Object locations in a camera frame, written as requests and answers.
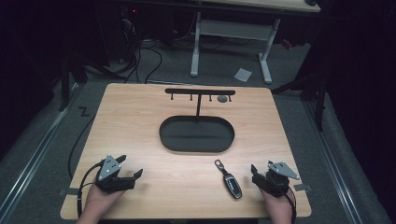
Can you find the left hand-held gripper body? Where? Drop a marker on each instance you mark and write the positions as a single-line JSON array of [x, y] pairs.
[[109, 179]]

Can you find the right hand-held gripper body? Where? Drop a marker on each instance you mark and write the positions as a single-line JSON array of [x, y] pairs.
[[275, 182]]

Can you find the black car key fob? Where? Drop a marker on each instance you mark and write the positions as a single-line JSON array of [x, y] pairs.
[[232, 185]]

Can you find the black key rack with tray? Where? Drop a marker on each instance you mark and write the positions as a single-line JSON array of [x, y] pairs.
[[196, 135]]

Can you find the person's right hand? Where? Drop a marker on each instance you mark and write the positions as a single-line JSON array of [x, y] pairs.
[[278, 203]]

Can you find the person's left hand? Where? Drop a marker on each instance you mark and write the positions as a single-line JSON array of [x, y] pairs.
[[101, 200]]

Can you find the grey tape strip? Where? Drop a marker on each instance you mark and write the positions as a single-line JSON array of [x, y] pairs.
[[302, 187], [70, 191]]

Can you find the black metal stand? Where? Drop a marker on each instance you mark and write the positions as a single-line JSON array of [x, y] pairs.
[[320, 102], [64, 81]]

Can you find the grey round disc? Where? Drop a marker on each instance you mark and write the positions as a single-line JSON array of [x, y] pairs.
[[222, 99]]

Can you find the grey paper sheet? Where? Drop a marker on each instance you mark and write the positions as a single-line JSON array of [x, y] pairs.
[[243, 75]]

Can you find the dark equipment with red light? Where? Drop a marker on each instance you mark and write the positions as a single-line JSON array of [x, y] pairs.
[[129, 25]]

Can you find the white desk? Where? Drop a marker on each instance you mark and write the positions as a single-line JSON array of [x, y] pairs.
[[236, 30]]

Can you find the metal floor rail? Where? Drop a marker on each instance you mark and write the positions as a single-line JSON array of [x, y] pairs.
[[336, 169], [34, 158]]

